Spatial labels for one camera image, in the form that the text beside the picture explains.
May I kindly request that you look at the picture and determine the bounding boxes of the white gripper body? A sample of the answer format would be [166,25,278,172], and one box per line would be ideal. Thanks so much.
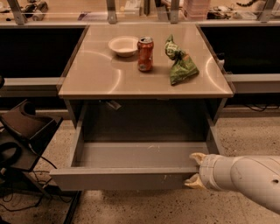
[199,154,240,192]

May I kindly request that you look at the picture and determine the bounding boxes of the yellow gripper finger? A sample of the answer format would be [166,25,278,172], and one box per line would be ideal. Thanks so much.
[184,173,205,189]
[189,152,207,165]

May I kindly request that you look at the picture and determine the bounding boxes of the grey top drawer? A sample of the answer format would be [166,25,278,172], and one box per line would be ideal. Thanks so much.
[49,100,226,192]

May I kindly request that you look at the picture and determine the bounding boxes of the dark robot base tray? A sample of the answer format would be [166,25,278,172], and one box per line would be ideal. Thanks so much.
[0,100,63,172]

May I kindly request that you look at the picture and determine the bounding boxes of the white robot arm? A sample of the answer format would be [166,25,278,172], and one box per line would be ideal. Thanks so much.
[185,152,280,214]

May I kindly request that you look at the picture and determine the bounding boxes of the grey drawer cabinet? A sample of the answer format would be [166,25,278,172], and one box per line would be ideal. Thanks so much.
[59,24,233,142]

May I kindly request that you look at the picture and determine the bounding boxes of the green chip bag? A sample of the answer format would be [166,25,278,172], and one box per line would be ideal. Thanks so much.
[164,34,200,86]

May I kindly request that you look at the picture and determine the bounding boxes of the orange soda can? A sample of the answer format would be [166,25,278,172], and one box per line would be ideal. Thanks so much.
[137,37,154,72]

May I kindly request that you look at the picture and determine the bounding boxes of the white paper bowl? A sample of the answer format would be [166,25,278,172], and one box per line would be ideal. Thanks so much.
[108,36,138,57]

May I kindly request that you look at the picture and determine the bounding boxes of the pink stacked bins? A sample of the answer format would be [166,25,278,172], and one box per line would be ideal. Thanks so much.
[182,0,211,20]

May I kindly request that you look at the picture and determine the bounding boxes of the black frame bar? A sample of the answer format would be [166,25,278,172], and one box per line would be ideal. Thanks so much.
[63,191,81,224]

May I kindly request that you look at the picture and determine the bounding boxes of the black floor cables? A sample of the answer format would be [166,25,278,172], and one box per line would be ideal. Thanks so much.
[0,154,74,213]

